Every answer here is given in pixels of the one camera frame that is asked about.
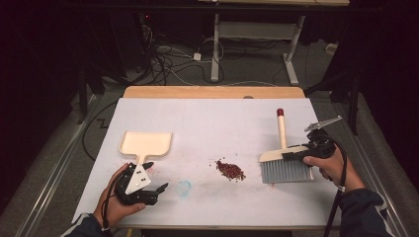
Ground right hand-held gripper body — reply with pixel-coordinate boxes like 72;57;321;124
303;115;344;160

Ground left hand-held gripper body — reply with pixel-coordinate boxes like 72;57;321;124
113;161;160;206

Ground cream hand brush grey bristles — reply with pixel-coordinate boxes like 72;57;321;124
259;108;315;185

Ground cream dustpan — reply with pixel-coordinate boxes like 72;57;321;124
118;130;174;166

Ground red and green beans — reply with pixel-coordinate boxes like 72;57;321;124
215;158;247;182

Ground person's right hand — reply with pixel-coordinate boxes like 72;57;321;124
302;146;358;193

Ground person's left hand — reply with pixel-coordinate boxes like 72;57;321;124
93;163;146;227

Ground black stand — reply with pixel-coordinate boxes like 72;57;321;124
304;70;361;136
76;62;102;125

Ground white table cover sheet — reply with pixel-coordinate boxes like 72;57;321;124
71;97;342;228

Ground wooden table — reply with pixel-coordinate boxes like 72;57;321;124
112;85;334;231

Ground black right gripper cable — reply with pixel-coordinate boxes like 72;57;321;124
322;136;349;237

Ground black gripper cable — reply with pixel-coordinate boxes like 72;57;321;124
100;169;128;236
322;136;349;237

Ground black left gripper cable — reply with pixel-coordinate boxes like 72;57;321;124
100;169;128;236

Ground metal floor rail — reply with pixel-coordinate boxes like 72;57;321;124
342;129;414;237
19;93;102;237

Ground black floor cable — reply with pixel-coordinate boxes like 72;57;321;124
81;100;119;162

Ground tangle of floor cables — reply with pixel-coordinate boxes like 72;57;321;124
141;23;228;87

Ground white table frame legs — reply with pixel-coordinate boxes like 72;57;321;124
197;0;351;86

